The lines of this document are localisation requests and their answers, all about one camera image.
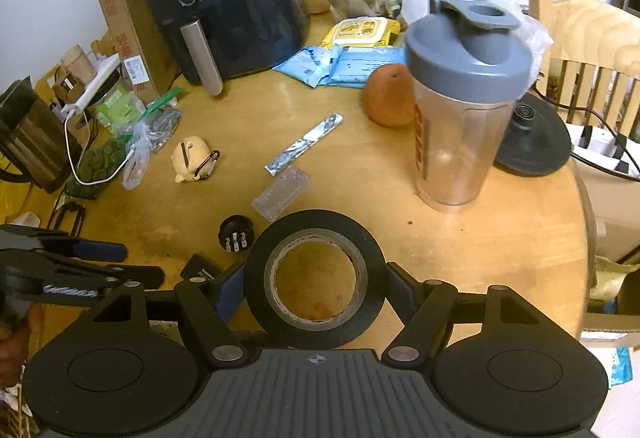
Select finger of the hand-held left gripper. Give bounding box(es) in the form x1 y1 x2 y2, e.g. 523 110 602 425
106 265 167 289
0 224 129 263

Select yellow wet wipes packet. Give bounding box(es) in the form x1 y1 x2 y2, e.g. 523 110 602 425
319 16 404 50

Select black kettle base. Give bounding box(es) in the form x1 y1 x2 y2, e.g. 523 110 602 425
493 96 573 178

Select silver sachet stick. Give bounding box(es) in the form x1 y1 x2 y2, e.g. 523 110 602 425
264 113 344 179

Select wooden chair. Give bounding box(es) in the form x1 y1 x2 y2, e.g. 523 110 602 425
528 0 640 145

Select clear shaker bottle grey lid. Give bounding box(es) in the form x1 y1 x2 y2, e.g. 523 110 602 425
403 0 532 215

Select black rectangular frame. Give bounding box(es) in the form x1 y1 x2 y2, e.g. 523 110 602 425
46 201 87 239

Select white charging cable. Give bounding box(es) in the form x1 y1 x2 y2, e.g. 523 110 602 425
64 109 134 187

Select dark glass jug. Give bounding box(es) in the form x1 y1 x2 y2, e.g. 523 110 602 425
0 76 84 195

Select small black device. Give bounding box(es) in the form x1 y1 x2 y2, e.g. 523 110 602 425
178 253 222 282

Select beige pig-shaped case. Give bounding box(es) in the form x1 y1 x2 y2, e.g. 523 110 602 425
171 136 222 185

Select beige carton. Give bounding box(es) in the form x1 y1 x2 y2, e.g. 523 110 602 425
581 167 640 265

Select bag of dark round pieces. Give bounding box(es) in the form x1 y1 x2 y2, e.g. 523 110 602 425
66 137 127 202

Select green label jar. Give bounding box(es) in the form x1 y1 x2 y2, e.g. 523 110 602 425
91 84 147 137

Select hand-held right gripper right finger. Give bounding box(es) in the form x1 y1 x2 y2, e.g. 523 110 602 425
381 262 537 365

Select small brown cardboard packaging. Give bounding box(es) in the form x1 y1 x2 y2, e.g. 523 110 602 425
49 44 97 104

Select tall brown cardboard carton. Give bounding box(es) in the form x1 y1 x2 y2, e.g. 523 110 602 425
88 0 184 107

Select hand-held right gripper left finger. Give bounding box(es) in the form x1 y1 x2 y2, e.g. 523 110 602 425
92 263 249 367

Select black power cord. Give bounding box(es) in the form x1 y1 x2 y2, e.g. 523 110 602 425
531 82 640 179

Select crinkled clear plastic bag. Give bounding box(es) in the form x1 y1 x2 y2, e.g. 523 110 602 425
379 0 557 69

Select black tape roll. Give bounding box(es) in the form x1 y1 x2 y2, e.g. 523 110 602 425
243 209 387 350

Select clear plastic case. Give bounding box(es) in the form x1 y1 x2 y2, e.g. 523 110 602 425
251 167 313 223

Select white power bank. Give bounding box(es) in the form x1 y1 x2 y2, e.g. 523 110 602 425
64 52 124 119

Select orange fruit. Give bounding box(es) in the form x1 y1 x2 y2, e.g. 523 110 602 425
362 64 417 127

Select person's left hand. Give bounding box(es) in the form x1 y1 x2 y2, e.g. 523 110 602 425
0 307 44 390

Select blue printed packet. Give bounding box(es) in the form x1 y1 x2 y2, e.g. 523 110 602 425
606 347 634 387

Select white patterned bag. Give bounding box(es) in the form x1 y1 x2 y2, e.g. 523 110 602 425
569 124 640 182

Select clear zip bag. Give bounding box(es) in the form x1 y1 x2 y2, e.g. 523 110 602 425
121 86 184 192

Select brown cardboard flap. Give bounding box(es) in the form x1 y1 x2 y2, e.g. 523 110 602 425
581 312 640 350

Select olive plastic bag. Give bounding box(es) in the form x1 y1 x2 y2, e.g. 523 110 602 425
589 254 640 315

